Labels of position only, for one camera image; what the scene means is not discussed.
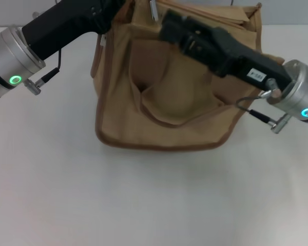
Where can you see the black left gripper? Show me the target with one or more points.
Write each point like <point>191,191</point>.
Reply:
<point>61,25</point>

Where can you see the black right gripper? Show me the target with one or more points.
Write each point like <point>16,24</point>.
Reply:
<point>233,59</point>

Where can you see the silver metal zipper pull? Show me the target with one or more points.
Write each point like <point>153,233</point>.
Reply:
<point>154,12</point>

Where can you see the khaki canvas food bag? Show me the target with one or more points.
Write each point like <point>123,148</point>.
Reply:
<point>169,128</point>

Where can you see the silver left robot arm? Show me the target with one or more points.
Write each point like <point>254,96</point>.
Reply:
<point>7,61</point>

